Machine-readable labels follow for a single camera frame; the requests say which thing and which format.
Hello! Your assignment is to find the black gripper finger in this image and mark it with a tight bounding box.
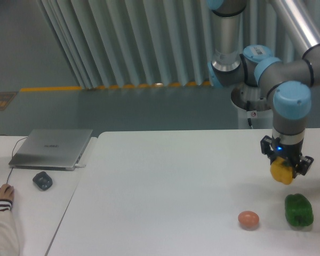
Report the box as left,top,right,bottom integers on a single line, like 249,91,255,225
292,155,314,178
260,135,276,164

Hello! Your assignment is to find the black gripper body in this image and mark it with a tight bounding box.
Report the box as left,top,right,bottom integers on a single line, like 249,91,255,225
270,134,304,167

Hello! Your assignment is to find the yellow bell pepper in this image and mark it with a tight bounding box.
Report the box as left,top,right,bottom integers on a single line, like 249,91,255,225
270,157,293,185

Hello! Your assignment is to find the white striped sleeve forearm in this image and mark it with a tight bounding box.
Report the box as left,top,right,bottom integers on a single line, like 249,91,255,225
0,199,20,255

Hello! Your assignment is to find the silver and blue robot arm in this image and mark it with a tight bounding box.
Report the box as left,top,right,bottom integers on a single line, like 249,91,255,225
207,1,320,184

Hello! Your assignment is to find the green bell pepper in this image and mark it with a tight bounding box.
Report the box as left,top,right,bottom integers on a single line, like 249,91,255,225
285,194,314,227

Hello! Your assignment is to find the person's hand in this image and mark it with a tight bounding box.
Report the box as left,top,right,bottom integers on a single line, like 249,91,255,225
0,183,14,206

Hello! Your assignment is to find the brown egg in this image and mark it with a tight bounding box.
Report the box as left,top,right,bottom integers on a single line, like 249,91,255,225
238,211,259,229

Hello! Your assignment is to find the white folding partition screen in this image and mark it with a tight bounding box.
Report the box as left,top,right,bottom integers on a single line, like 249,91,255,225
42,1,320,89

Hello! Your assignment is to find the silver closed laptop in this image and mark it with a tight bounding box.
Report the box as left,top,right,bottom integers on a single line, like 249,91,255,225
9,129,92,171

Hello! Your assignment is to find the black plastic adapter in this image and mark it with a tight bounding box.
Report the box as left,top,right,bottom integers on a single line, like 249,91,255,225
33,171,53,191

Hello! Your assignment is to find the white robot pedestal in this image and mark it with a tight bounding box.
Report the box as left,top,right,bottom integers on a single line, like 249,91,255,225
231,84,273,129

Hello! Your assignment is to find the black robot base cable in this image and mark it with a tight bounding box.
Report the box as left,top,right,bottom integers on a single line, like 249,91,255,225
245,100,254,130

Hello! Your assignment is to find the black mouse cable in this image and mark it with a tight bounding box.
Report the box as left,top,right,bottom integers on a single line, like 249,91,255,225
0,134,29,185

